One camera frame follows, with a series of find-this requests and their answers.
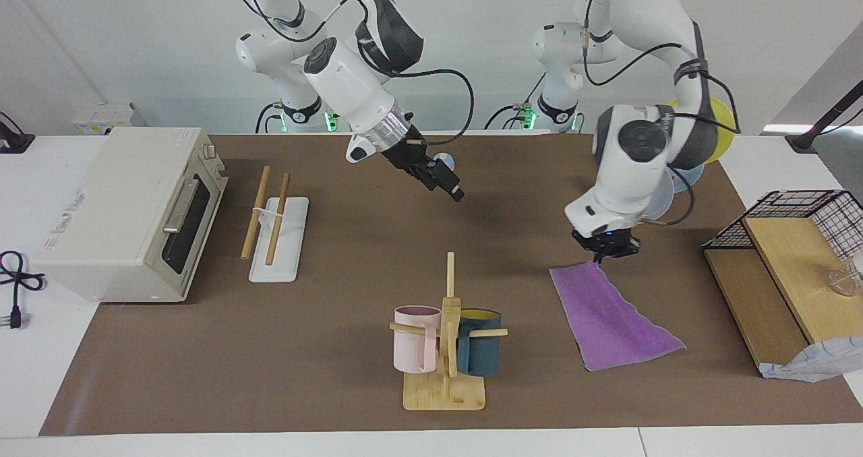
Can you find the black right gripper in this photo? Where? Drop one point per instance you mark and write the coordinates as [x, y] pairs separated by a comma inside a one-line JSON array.
[[411, 154]]

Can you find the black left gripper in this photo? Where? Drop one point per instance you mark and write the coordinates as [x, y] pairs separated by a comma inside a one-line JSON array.
[[610, 241]]

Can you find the purple and grey towel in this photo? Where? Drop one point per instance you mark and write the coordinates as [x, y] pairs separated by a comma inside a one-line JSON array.
[[607, 315]]

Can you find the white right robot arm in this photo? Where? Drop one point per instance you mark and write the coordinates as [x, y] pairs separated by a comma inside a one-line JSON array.
[[350, 86]]

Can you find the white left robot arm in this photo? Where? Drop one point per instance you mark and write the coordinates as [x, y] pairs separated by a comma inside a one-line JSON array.
[[634, 167]]

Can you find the wooden plate rack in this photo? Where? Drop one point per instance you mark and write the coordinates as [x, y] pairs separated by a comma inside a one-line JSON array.
[[655, 222]]

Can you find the white towel rack wooden bars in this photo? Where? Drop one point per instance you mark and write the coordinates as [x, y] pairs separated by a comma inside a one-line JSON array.
[[280, 248]]

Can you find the small blue call bell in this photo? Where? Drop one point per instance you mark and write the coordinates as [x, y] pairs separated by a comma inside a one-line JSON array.
[[450, 163]]

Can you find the grey plate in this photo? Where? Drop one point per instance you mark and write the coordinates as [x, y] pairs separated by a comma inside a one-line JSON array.
[[661, 197]]

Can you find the light blue plate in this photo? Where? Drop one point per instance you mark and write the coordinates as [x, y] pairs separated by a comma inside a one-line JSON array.
[[691, 174]]

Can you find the dark teal mug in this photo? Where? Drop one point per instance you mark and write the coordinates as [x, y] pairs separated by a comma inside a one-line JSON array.
[[482, 356]]

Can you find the pink mug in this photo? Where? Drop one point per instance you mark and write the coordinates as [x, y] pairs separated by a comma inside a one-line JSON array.
[[411, 349]]

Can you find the yellow plate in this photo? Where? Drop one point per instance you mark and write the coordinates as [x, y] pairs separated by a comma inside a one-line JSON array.
[[723, 123]]

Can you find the wooden shelf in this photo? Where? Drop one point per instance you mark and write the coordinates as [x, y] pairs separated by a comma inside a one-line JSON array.
[[789, 268]]

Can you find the brown table mat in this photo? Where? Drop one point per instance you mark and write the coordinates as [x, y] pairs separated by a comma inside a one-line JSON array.
[[323, 349]]

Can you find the wooden mug tree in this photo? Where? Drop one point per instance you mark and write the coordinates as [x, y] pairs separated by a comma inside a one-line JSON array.
[[445, 393]]

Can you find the marble pattern paper sheet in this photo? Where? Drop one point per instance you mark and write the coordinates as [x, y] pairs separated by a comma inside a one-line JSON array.
[[816, 362]]

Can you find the clear glass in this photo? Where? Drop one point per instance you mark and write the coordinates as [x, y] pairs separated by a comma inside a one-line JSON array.
[[846, 278]]

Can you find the beige toaster oven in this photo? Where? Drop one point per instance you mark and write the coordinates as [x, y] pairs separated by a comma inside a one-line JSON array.
[[114, 207]]

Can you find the black camera stand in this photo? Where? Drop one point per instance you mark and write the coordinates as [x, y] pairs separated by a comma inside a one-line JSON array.
[[806, 139]]

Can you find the black clamp mount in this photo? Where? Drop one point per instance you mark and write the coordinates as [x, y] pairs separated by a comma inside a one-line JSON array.
[[13, 141]]

